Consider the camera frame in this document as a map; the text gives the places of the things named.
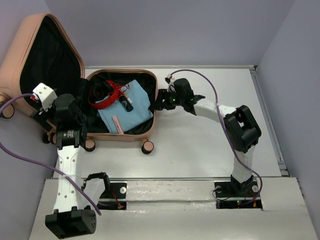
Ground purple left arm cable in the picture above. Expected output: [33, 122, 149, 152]
[0, 93, 103, 216]

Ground pink hard-shell suitcase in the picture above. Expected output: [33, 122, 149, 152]
[0, 13, 158, 154]

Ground black cylindrical bottle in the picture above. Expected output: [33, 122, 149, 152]
[119, 95, 134, 112]

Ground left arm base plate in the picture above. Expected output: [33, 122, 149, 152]
[97, 181, 128, 211]

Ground pink bar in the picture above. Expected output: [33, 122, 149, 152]
[112, 115, 124, 135]

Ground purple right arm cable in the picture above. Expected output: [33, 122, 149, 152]
[169, 69, 263, 207]

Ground red black headphones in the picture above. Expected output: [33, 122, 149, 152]
[88, 80, 130, 110]

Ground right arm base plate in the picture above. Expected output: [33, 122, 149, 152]
[211, 180, 263, 210]

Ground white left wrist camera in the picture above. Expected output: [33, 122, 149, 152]
[32, 82, 58, 112]

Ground light blue cloth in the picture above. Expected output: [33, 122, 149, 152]
[97, 79, 154, 135]

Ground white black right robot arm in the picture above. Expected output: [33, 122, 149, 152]
[154, 75, 262, 201]

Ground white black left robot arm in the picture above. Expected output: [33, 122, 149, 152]
[31, 93, 111, 240]

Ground beige white lip balm tube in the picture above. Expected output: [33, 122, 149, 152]
[123, 94, 133, 104]

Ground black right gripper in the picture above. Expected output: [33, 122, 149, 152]
[150, 88, 185, 111]

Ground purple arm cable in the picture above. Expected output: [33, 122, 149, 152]
[0, 93, 103, 216]
[169, 69, 263, 207]

